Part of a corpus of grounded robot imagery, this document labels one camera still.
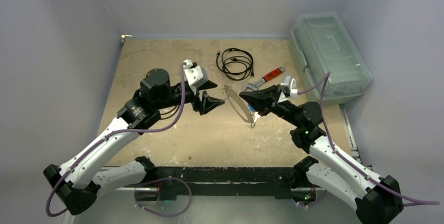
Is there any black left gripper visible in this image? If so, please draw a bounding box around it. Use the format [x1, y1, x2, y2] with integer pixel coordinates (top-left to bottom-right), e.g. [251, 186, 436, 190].
[155, 79, 224, 114]

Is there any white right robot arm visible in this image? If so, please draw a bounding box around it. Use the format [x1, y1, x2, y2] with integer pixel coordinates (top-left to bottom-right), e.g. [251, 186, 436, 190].
[239, 85, 404, 223]

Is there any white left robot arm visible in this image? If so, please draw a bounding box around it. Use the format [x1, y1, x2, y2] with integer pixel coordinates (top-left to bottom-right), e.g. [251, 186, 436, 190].
[43, 66, 224, 215]

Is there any clear green plastic toolbox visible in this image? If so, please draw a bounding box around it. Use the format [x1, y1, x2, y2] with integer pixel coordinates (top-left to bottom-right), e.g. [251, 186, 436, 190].
[290, 12, 372, 105]

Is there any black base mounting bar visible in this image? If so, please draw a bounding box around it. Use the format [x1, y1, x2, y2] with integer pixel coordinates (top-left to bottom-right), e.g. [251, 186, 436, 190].
[122, 155, 327, 201]

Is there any red handled adjustable wrench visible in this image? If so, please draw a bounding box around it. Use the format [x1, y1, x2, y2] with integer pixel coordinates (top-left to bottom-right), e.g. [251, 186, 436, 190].
[243, 66, 285, 92]

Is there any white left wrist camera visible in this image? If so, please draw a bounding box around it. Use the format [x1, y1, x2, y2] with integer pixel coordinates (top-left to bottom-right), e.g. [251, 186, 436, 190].
[182, 59, 208, 95]

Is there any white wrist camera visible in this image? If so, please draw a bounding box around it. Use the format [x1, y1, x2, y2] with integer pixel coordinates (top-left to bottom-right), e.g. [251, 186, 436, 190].
[278, 75, 298, 101]
[182, 59, 208, 95]

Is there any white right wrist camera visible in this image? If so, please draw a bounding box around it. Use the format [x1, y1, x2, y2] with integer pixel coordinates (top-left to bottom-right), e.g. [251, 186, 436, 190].
[278, 75, 298, 101]

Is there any black coiled cable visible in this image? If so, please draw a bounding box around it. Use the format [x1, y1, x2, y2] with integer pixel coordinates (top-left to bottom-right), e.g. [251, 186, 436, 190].
[215, 48, 255, 82]

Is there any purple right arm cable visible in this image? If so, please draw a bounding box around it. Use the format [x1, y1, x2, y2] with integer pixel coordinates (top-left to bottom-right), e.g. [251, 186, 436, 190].
[296, 71, 440, 207]

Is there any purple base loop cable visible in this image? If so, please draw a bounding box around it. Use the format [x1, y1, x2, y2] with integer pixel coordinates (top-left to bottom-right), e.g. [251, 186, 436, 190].
[134, 176, 193, 218]

